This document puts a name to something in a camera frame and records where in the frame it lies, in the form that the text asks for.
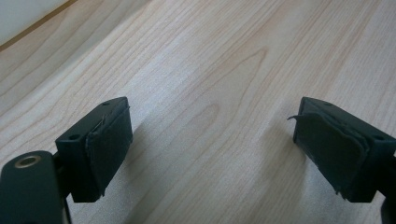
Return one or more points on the white divided storage box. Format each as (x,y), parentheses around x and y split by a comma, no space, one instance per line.
(21,17)

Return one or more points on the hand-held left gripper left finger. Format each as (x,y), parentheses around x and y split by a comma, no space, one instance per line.
(93,149)

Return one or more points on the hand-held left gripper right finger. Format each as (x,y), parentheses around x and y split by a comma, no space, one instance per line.
(339,149)

